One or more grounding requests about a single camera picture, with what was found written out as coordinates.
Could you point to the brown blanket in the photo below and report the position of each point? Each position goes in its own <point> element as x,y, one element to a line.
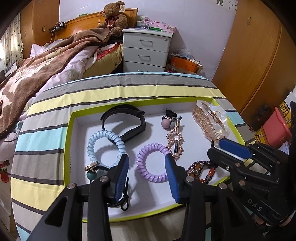
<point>34,76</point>

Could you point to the patterned curtain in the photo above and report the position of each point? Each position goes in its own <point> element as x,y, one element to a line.
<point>11,44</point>

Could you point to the yellow pillow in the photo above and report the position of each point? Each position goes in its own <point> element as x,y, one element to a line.
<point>104,62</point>

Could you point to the striped cloth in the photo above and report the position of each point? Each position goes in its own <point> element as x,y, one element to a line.
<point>46,139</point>

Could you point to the pink floral box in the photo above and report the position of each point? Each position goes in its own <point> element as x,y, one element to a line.
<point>164,25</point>

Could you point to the brown teddy bear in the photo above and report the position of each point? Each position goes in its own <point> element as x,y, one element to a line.
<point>114,18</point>

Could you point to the light pink quilt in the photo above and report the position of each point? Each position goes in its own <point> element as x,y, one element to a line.
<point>76,60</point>

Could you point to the power strip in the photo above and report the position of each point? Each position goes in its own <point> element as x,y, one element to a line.
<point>57,26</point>

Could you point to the toiletry bottles cluster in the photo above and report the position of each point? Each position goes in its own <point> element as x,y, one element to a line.
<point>143,22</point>

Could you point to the green cardboard box tray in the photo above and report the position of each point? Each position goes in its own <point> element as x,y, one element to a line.
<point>152,194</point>

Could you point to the tall wooden wardrobe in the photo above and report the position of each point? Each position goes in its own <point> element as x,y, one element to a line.
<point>259,58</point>

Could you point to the clear plastic bags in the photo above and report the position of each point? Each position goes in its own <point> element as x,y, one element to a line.
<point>185,54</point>

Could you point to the wooden headboard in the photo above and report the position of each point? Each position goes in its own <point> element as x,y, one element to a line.
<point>81,25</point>

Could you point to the wall stickers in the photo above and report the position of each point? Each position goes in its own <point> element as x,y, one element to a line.
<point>225,3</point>

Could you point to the orange box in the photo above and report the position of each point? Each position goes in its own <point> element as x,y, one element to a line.
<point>185,64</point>

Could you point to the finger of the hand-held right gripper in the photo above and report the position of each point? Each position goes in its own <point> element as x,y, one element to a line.
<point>222,157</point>
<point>235,148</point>

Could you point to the black wristband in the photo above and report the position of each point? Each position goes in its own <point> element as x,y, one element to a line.
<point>138,122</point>

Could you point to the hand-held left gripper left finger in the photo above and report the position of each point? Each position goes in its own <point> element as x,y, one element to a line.
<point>120,178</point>

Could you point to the clear hair claw clip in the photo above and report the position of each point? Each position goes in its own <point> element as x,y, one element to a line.
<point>208,122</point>

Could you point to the pink plastic bucket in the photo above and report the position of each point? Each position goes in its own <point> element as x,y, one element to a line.
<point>276,129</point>

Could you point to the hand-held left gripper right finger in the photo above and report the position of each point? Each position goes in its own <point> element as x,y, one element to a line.
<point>172,178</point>

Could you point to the grey nightstand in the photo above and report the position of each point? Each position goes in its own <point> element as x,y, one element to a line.
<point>145,48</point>

